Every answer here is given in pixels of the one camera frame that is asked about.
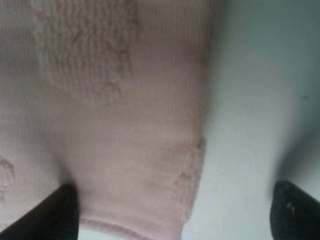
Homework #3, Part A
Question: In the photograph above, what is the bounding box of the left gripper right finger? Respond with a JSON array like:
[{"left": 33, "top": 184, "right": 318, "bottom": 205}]
[{"left": 269, "top": 181, "right": 320, "bottom": 240}]

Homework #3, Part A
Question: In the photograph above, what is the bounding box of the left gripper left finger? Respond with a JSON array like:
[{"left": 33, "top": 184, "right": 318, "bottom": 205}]
[{"left": 0, "top": 184, "right": 80, "bottom": 240}]

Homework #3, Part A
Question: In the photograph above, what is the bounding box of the pink towel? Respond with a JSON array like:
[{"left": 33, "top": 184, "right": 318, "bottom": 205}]
[{"left": 0, "top": 0, "right": 218, "bottom": 240}]

